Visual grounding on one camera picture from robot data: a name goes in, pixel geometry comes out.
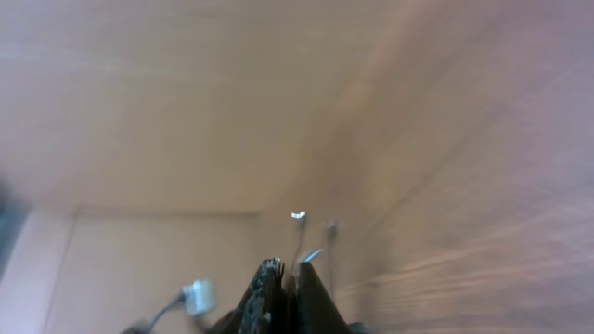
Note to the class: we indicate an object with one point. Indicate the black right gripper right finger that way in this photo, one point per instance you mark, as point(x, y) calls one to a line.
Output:
point(316, 313)

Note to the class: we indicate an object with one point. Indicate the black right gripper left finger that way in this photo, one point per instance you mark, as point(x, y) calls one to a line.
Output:
point(258, 310)

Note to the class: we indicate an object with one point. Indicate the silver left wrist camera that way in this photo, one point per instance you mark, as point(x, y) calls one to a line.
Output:
point(199, 298)

